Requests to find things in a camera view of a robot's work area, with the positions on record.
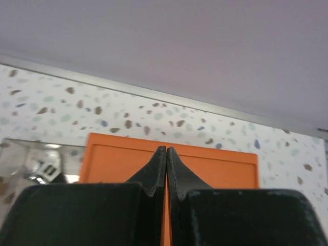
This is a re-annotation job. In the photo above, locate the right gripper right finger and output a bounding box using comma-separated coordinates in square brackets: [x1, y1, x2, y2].
[167, 148, 327, 245]

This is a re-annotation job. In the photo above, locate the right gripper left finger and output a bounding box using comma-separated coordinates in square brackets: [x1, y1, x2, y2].
[1, 146, 167, 245]

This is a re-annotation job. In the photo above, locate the black-handled adjustable wrench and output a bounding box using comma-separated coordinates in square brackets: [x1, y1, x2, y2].
[32, 160, 67, 184]

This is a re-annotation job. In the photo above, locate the orange storage box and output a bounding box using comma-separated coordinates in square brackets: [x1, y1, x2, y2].
[78, 132, 260, 246]

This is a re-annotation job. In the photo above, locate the clear acrylic drawer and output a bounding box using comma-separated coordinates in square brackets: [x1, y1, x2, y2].
[1, 138, 86, 206]

